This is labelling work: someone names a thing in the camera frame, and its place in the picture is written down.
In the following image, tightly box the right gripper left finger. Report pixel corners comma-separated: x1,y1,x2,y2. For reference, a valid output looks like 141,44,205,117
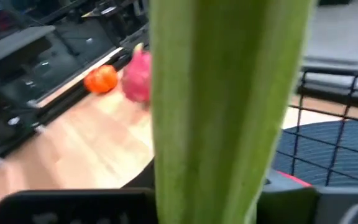
0,188,158,224

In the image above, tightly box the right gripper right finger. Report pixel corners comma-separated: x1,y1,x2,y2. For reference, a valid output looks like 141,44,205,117
257,172,358,224

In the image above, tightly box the green white celery bunch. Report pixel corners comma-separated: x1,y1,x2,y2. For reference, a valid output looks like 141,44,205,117
149,0,318,224

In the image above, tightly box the small orange pumpkin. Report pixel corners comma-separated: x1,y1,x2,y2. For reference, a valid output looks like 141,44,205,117
83,64,119,95

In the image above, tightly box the pink dragon fruit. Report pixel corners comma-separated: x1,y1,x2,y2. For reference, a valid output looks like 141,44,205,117
121,42,152,103

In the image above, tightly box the black wire basket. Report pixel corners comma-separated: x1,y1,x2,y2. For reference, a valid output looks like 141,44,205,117
273,67,358,187

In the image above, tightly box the black aluminium rig frame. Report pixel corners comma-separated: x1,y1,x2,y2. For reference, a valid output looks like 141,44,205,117
0,21,358,175

